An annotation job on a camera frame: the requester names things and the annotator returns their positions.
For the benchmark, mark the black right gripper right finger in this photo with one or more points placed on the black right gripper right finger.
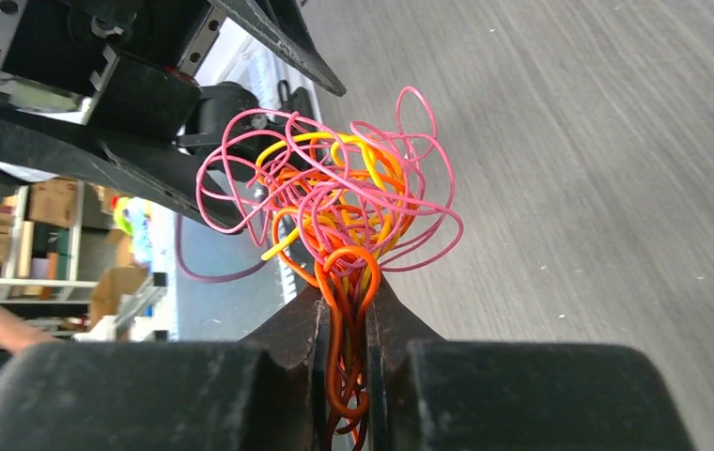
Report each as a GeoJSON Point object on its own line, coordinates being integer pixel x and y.
{"type": "Point", "coordinates": [429, 393]}

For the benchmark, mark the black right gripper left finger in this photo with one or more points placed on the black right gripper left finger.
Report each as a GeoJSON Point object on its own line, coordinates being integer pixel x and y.
{"type": "Point", "coordinates": [262, 392]}

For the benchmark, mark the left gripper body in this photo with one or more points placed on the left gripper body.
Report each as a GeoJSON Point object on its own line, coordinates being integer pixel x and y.
{"type": "Point", "coordinates": [104, 92]}

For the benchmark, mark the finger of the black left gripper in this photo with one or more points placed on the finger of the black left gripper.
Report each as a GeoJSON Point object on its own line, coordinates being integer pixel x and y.
{"type": "Point", "coordinates": [279, 26]}

